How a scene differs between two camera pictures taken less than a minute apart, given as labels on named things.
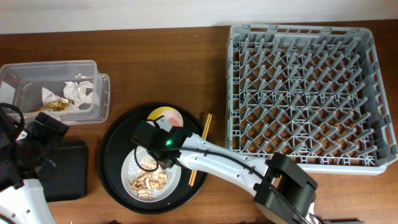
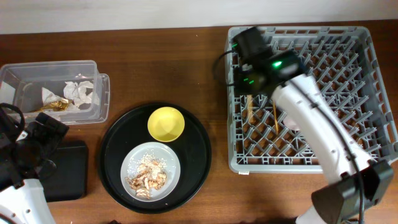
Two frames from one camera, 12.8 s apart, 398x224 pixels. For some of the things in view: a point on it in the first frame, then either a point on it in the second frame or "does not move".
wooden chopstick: x=207 y=129 → x=250 y=107
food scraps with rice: x=145 y=176 does not move
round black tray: x=117 y=137 does not move
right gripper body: x=160 y=160 → x=241 y=82
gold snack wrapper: x=56 y=106 does not move
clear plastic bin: x=74 y=93 does not move
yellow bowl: x=171 y=117 does not move
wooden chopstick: x=204 y=134 → x=276 y=118
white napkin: x=47 y=97 does not move
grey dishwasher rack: x=317 y=94 does not move
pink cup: x=174 y=118 → x=291 y=124
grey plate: x=173 y=175 does not move
